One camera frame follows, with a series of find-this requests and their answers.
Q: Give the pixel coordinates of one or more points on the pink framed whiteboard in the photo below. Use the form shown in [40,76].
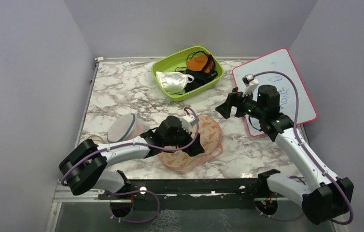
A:
[280,61]

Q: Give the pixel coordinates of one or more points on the black bra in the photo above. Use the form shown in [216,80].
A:
[200,77]

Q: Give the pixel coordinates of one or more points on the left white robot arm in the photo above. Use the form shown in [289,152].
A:
[83,168]

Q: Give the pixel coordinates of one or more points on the white mesh laundry bag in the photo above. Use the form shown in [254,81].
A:
[126,127]

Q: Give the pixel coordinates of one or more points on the beige bra cup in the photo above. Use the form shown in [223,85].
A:
[96,139]

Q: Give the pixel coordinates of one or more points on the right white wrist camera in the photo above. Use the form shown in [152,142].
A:
[251,84]

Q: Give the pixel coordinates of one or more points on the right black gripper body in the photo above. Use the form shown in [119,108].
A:
[247,106]

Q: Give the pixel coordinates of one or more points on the white satin bra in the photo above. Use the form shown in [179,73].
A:
[173,82]

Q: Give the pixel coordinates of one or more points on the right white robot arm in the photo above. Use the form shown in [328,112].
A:
[324,196]

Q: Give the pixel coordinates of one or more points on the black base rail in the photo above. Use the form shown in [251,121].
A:
[190,194]

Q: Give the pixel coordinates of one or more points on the orange bra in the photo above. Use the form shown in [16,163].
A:
[200,61]

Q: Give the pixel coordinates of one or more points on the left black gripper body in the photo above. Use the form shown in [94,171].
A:
[181,139]

